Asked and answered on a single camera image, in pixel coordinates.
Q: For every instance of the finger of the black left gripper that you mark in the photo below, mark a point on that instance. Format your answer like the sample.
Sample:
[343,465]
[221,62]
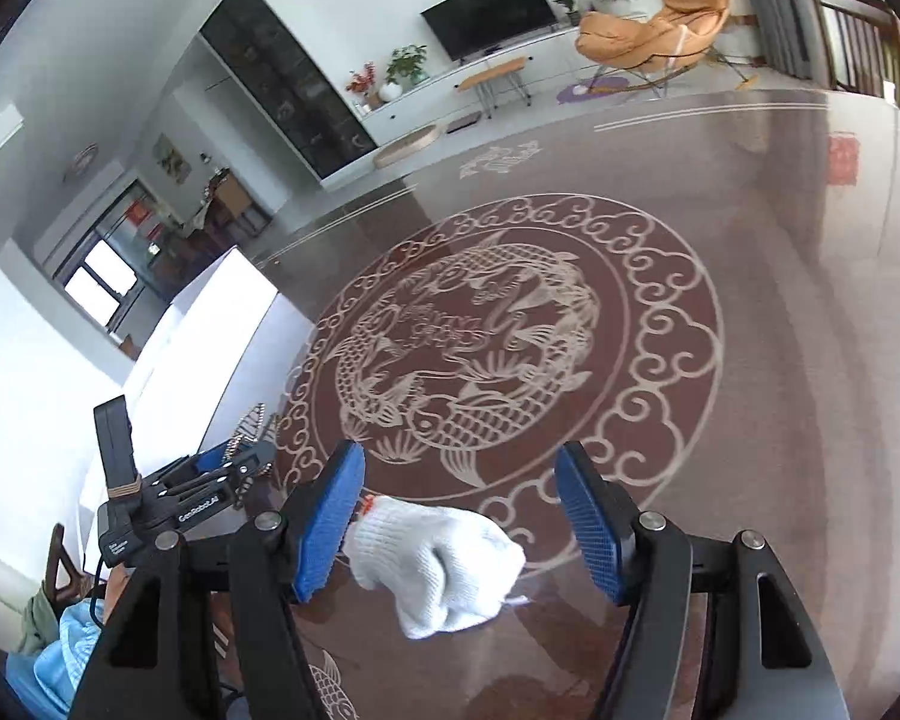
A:
[227,465]

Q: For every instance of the dining table with chairs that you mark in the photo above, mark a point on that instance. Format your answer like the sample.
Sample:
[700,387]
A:
[228,216]

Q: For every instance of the white cardboard box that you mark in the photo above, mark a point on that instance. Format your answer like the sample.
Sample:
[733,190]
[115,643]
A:
[226,343]

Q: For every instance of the wooden bench hairpin legs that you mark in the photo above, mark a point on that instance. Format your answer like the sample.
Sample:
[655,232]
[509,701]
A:
[482,84]

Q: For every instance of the white tv cabinet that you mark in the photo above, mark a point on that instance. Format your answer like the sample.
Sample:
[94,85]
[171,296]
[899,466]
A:
[521,73]

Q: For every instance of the black flat television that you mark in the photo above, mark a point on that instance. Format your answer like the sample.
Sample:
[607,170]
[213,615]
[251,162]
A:
[469,27]

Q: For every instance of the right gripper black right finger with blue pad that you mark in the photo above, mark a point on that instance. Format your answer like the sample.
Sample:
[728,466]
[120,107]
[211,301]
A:
[641,563]

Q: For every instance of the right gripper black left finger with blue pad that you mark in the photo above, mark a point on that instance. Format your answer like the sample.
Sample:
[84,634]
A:
[280,560]

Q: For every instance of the oval beige floor mat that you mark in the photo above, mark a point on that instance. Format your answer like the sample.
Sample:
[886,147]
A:
[407,145]

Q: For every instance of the green potted plant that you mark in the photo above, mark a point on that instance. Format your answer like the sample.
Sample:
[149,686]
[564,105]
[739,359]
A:
[407,65]

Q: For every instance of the red flower vase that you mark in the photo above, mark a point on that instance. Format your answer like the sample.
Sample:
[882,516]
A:
[362,84]

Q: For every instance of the dark wooden chair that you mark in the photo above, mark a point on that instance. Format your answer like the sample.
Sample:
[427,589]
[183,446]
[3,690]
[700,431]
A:
[862,46]

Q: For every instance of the orange lounge chair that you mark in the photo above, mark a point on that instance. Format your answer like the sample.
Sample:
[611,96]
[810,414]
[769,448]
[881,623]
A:
[674,40]

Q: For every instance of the black glass display cabinet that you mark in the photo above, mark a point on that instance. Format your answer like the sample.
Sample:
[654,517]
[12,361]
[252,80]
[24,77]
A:
[287,85]

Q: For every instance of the white glove orange cuff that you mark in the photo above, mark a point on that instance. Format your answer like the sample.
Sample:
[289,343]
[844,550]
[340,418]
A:
[448,569]

